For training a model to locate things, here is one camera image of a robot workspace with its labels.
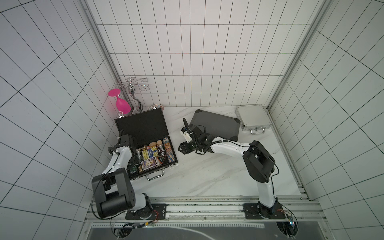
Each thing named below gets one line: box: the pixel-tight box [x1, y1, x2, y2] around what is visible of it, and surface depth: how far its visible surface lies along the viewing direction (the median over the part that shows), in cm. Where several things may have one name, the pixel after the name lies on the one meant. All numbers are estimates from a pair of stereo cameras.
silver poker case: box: [235, 104, 272, 135], surface depth 106 cm
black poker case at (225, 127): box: [190, 109, 241, 142], surface depth 103 cm
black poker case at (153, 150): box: [114, 107, 178, 181], surface depth 92 cm
